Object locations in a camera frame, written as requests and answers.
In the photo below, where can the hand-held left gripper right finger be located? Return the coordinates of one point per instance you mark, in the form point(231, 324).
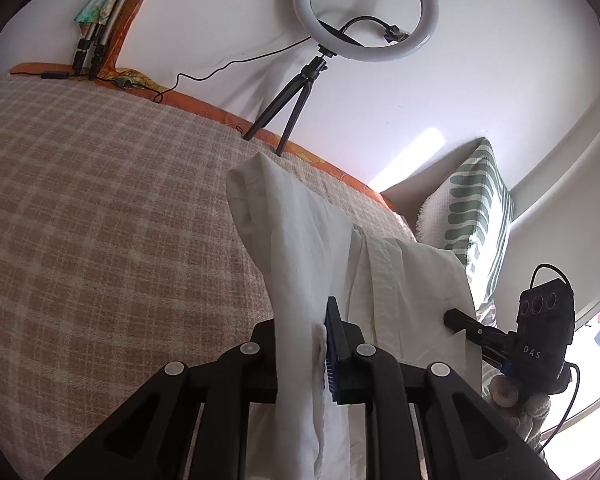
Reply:
point(332, 350)

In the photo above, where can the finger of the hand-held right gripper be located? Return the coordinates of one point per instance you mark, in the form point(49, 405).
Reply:
point(472, 327)
point(492, 361)

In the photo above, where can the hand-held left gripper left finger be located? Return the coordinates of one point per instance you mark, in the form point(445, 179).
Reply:
point(262, 355)

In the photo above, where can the white shirt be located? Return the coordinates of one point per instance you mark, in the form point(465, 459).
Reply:
point(390, 280)

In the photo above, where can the person's right hand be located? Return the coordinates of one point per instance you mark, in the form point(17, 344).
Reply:
point(505, 395)

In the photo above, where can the green and white patterned cushion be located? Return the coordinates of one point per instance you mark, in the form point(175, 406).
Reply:
point(460, 200)

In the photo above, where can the beige plaid blanket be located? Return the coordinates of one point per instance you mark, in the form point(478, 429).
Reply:
point(105, 210)

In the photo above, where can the black gooseneck phone holder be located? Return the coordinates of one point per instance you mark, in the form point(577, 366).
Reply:
point(360, 20)

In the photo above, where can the silver tripod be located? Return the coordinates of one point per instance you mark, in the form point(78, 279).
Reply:
point(105, 30)

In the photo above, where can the metal stand legs with scarf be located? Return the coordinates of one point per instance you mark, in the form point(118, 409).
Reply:
point(105, 0)

